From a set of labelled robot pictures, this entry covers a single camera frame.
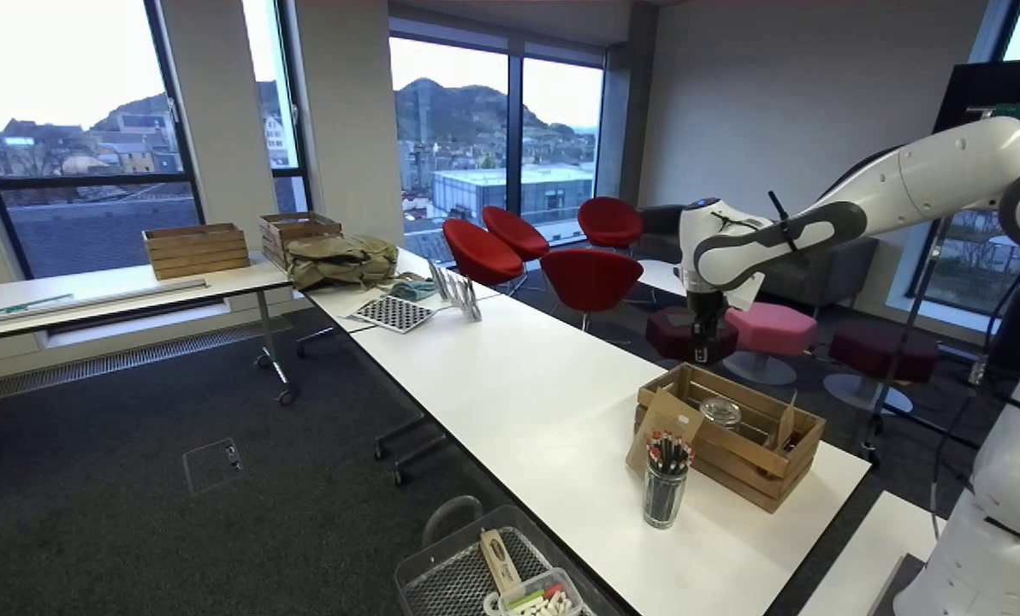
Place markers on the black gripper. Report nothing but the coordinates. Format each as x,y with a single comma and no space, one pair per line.
711,313

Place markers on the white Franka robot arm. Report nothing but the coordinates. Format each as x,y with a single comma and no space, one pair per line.
907,183

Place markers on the colourful small box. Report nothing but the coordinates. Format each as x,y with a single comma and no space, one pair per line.
540,598

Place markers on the maroon round stool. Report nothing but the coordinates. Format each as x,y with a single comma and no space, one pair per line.
881,354
665,341

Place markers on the clear glass jar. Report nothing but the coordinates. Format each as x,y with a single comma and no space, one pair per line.
721,413

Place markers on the pink round stool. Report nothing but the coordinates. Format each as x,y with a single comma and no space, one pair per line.
772,325

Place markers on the open wooden slat crate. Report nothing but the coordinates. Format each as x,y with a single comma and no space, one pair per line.
751,463

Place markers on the grey sofa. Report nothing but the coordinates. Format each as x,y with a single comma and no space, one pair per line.
818,273

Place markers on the red swivel chair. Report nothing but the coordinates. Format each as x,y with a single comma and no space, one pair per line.
480,258
519,232
610,221
589,279

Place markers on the mesh pen cup with pens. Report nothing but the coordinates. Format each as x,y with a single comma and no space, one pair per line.
665,490

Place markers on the thin black tripod stand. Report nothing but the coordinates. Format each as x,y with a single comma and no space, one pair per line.
905,345

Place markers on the small clear stand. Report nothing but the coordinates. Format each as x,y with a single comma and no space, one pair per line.
439,279

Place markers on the teal flat item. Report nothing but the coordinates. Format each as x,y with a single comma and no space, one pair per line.
411,290

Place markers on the olive green fabric bag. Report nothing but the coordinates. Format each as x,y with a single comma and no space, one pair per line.
339,260

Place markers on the black screen on stand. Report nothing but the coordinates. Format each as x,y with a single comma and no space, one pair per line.
989,88

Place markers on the dark wooden crate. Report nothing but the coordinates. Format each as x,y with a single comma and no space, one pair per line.
289,226

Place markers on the square floor outlet cover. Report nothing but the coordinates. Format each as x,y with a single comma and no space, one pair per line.
211,467

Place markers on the white desk with wheeled legs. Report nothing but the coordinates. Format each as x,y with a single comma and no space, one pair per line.
110,293

